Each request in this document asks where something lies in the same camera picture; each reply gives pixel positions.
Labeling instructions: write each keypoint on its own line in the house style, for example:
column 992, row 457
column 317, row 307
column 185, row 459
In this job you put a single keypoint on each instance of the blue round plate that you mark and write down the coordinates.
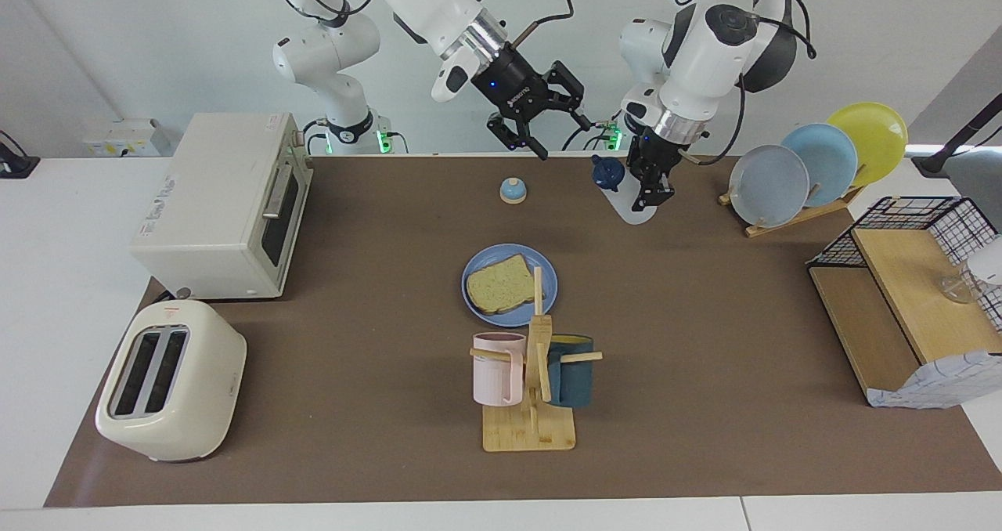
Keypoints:
column 548, row 294

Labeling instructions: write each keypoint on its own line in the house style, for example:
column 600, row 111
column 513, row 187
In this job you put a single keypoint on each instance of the wooden plate rack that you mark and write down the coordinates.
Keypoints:
column 791, row 222

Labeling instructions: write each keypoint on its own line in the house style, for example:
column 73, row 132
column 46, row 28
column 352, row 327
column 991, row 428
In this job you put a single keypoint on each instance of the small blue dome lid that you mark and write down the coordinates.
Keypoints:
column 513, row 193

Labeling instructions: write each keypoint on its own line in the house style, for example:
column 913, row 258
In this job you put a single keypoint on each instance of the white blurred object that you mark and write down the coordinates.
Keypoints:
column 988, row 261

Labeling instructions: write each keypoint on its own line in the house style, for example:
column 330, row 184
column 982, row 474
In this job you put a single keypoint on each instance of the wooden shelf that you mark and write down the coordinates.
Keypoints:
column 900, row 280

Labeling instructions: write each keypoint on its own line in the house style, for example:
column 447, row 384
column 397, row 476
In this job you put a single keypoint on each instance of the white checked cloth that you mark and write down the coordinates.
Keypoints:
column 939, row 386

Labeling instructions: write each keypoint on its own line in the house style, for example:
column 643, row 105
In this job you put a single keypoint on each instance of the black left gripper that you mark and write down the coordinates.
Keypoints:
column 661, row 151

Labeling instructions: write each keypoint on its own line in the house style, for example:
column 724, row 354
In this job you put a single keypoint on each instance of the yellow plate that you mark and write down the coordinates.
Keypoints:
column 877, row 135

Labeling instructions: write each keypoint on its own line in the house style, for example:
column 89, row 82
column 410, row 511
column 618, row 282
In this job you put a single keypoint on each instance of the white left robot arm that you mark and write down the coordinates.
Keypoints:
column 704, row 61

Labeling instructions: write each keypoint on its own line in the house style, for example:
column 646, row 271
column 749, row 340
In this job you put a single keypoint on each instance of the white toaster oven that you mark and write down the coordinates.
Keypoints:
column 211, row 202

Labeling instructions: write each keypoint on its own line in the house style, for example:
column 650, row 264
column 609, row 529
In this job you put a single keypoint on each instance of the cream two-slot toaster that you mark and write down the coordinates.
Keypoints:
column 180, row 390

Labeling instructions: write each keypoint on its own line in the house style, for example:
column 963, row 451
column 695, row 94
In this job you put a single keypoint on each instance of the wooden mug tree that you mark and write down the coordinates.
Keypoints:
column 528, row 429

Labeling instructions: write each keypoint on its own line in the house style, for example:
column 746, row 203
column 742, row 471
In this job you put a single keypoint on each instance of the translucent squeeze bottle blue cap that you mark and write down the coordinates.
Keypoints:
column 636, row 206

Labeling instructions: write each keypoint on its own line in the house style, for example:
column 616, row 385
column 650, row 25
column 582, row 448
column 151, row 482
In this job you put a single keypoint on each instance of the pink mug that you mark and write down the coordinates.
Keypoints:
column 493, row 374

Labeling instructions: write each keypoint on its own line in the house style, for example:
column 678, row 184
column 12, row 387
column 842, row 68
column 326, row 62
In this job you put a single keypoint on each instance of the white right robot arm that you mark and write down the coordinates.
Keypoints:
column 427, row 2

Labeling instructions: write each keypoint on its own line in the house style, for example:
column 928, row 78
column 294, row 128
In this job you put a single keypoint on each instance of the dark teal mug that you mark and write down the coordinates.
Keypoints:
column 571, row 382

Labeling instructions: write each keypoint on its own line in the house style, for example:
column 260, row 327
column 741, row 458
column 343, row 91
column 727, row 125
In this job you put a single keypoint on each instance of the grey rounded object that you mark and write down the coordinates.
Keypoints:
column 978, row 175

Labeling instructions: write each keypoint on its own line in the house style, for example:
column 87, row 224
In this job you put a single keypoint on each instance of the brown table mat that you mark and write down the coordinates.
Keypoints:
column 352, row 359

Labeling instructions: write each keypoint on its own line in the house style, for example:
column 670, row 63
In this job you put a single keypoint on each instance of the grey plate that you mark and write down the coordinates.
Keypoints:
column 767, row 186

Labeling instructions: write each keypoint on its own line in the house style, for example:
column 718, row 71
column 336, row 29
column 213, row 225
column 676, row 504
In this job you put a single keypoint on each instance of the toasted bread slice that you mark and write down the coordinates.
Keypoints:
column 497, row 287

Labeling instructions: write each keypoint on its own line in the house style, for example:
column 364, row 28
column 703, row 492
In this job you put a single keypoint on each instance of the light blue plate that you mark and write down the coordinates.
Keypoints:
column 830, row 159

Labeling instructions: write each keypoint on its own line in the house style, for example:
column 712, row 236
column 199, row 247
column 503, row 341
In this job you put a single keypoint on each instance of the clear glass cup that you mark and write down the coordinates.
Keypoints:
column 959, row 290

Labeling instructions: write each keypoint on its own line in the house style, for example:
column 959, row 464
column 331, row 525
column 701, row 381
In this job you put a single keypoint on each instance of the small black clamp device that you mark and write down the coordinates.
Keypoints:
column 17, row 163

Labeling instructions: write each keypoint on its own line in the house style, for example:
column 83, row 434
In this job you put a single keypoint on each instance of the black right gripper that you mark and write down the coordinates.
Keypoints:
column 513, row 84

